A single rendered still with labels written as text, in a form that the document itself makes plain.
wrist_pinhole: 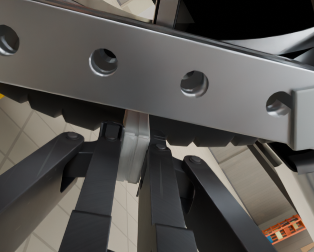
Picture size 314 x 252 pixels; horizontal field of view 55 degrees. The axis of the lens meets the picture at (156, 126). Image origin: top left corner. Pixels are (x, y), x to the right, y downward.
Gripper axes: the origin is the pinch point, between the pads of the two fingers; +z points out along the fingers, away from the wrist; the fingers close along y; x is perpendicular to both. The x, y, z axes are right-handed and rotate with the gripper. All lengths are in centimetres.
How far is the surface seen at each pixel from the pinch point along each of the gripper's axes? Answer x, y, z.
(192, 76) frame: 4.5, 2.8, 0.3
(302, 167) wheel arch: -4.9, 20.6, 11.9
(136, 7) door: -4, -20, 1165
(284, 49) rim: 7.2, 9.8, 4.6
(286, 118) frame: 4.2, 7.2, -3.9
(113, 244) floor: -99, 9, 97
